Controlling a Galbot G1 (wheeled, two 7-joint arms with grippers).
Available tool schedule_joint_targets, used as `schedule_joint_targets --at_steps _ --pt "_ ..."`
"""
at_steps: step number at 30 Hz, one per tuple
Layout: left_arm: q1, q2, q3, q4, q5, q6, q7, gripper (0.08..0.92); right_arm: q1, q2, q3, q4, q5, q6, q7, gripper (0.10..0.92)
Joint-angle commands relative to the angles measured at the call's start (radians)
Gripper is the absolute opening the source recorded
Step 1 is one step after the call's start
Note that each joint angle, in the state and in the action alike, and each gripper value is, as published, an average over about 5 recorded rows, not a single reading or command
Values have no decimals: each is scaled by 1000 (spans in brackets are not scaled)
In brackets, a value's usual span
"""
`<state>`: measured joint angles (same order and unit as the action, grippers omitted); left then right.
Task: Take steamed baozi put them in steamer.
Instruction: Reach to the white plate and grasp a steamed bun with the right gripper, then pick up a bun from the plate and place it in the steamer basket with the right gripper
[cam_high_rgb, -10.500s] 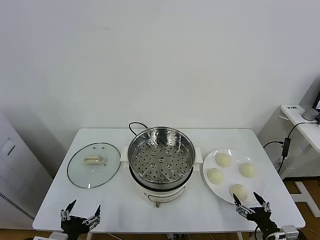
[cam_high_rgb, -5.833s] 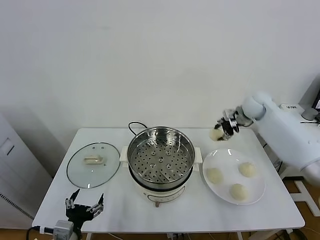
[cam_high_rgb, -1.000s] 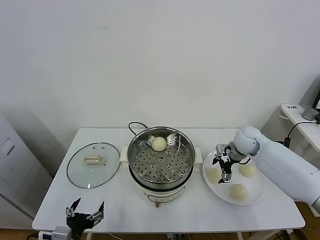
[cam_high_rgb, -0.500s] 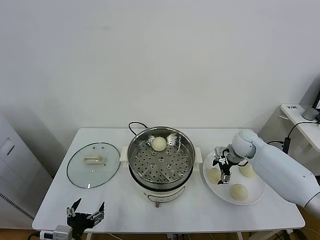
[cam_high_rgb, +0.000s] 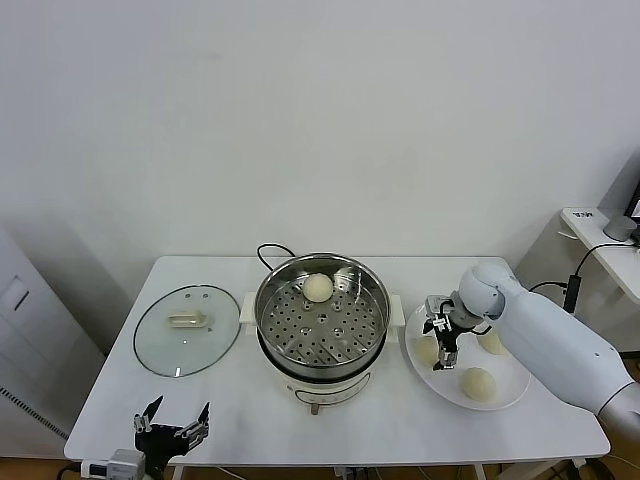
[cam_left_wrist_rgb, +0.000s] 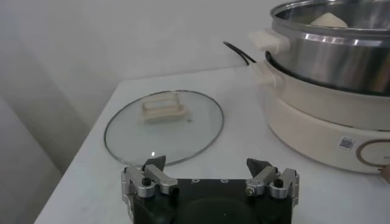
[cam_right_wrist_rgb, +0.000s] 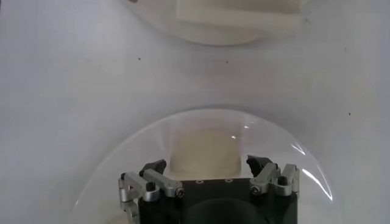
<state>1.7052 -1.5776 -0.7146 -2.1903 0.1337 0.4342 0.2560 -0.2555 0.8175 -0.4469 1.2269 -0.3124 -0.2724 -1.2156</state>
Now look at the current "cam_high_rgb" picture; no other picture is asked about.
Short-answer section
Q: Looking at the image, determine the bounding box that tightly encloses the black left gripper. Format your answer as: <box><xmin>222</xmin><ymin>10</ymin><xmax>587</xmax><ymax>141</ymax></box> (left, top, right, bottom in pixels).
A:
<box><xmin>133</xmin><ymin>395</ymin><xmax>211</xmax><ymax>471</ymax></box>

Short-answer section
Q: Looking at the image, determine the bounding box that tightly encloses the cream electric cooker base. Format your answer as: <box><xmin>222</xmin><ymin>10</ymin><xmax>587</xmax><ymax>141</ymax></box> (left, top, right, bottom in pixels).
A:
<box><xmin>244</xmin><ymin>322</ymin><xmax>404</xmax><ymax>417</ymax></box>

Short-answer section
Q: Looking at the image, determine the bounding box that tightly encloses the black power adapter cable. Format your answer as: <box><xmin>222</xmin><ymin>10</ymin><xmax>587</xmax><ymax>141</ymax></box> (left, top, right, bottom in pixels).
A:
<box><xmin>528</xmin><ymin>242</ymin><xmax>640</xmax><ymax>317</ymax></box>

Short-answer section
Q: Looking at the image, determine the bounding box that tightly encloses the black cooker power cord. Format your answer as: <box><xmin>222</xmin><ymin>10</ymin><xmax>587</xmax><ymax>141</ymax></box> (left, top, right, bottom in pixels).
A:
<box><xmin>256</xmin><ymin>243</ymin><xmax>297</xmax><ymax>274</ymax></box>

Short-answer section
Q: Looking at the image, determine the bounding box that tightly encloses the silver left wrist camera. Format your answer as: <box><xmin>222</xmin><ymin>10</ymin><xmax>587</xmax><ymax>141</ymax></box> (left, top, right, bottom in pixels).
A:
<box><xmin>81</xmin><ymin>448</ymin><xmax>147</xmax><ymax>479</ymax></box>

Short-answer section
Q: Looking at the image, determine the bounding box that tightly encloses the white steamed baozi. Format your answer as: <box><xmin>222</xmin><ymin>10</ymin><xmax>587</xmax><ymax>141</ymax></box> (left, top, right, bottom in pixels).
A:
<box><xmin>478</xmin><ymin>332</ymin><xmax>504</xmax><ymax>357</ymax></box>
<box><xmin>459</xmin><ymin>366</ymin><xmax>499</xmax><ymax>402</ymax></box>
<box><xmin>302</xmin><ymin>273</ymin><xmax>334</xmax><ymax>304</ymax></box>
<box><xmin>413</xmin><ymin>339</ymin><xmax>439</xmax><ymax>369</ymax></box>

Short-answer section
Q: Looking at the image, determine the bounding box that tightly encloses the white cabinet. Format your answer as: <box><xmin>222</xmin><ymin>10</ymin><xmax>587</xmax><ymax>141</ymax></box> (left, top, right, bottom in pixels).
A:
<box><xmin>0</xmin><ymin>227</ymin><xmax>109</xmax><ymax>446</ymax></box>

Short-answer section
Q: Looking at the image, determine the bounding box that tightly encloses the glass pot lid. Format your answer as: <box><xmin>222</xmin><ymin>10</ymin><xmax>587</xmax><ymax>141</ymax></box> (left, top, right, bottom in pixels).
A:
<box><xmin>132</xmin><ymin>283</ymin><xmax>242</xmax><ymax>377</ymax></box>

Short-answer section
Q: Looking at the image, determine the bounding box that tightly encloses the stainless steel steamer insert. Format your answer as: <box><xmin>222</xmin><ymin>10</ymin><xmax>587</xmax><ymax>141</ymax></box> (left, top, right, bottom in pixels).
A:
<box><xmin>241</xmin><ymin>253</ymin><xmax>405</xmax><ymax>382</ymax></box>

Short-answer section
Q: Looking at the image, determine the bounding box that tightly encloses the grey computer monitor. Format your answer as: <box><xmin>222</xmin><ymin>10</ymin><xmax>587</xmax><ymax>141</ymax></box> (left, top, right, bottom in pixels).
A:
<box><xmin>598</xmin><ymin>148</ymin><xmax>640</xmax><ymax>221</ymax></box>

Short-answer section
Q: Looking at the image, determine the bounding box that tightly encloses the white round plate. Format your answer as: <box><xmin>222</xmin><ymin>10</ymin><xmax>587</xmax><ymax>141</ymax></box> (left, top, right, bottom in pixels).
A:
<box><xmin>404</xmin><ymin>297</ymin><xmax>533</xmax><ymax>412</ymax></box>

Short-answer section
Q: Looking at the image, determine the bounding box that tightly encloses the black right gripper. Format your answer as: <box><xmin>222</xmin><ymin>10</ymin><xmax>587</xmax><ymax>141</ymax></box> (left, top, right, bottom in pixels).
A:
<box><xmin>422</xmin><ymin>322</ymin><xmax>460</xmax><ymax>372</ymax></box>

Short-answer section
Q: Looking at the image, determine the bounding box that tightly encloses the grey cylindrical stand base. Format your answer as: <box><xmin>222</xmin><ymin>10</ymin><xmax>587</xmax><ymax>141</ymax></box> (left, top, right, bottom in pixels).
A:
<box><xmin>602</xmin><ymin>215</ymin><xmax>639</xmax><ymax>244</ymax></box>

